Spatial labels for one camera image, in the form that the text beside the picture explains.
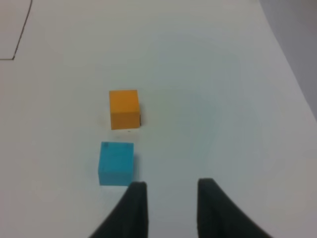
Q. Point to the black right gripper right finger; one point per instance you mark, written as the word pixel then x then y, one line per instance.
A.
pixel 219 217

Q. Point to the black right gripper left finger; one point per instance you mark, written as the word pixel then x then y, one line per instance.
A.
pixel 129 218

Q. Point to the blue cube block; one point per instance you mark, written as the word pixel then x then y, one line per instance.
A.
pixel 116 164

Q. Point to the orange cube block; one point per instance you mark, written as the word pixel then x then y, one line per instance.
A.
pixel 125 110

